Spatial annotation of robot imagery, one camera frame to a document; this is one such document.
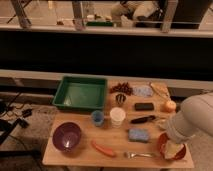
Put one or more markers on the blue sponge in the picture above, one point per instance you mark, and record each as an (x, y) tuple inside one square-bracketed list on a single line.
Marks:
[(138, 135)]

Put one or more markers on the silver metal fork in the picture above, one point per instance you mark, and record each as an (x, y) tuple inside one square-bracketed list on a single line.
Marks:
[(132, 155)]

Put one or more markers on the small metal cup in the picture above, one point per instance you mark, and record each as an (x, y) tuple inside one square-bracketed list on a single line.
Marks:
[(120, 99)]

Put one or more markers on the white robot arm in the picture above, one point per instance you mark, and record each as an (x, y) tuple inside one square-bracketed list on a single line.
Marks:
[(196, 113)]

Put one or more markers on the yellow banana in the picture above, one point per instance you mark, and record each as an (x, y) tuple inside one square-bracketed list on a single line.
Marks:
[(160, 91)]

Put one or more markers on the black rectangular block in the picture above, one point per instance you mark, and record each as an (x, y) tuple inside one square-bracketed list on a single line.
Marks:
[(144, 106)]

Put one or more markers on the orange fruit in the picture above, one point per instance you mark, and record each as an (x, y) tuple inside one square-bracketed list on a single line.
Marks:
[(170, 106)]

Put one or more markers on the white plastic cup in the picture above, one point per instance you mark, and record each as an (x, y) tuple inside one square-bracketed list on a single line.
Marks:
[(117, 116)]

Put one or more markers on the black handled knife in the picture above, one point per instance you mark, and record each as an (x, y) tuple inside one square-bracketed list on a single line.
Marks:
[(143, 119)]

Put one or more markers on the clear plastic bag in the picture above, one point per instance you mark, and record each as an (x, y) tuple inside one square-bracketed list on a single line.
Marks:
[(143, 91)]

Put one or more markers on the green plastic tray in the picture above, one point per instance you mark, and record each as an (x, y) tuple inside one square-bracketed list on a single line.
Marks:
[(81, 93)]

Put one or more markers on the orange carrot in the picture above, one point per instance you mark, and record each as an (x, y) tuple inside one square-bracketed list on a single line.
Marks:
[(103, 150)]

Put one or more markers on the red bowl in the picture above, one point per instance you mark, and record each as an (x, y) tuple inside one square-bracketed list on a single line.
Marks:
[(170, 150)]

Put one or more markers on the blue plastic cup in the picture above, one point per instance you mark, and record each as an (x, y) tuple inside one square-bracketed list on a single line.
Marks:
[(97, 117)]

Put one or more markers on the purple bowl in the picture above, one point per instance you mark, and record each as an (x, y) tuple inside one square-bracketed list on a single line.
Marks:
[(66, 136)]

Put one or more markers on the bunch of red grapes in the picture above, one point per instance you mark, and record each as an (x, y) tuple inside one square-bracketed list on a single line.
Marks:
[(122, 88)]

